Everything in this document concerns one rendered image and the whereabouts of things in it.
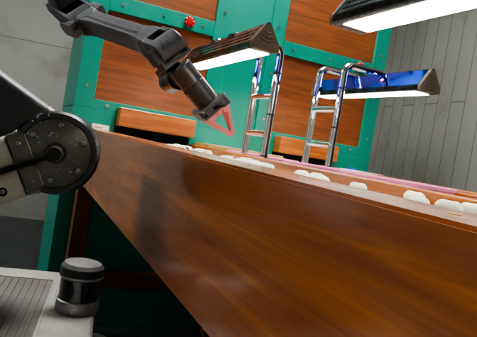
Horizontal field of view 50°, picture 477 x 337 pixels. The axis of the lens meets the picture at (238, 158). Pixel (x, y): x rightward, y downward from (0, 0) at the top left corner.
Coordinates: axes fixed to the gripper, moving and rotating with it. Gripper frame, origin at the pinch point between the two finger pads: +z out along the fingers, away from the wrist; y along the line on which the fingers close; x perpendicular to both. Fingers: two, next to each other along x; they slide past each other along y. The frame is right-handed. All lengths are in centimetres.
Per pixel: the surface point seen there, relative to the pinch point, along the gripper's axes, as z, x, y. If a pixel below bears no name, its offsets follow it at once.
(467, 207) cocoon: 12, -2, -62
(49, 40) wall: -62, -19, 293
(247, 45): -11.4, -20.5, 9.2
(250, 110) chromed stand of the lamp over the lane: 12, -23, 44
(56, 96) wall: -28, 4, 292
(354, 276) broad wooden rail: -11, 24, -85
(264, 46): -8.9, -23.1, 6.7
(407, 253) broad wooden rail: -13, 22, -89
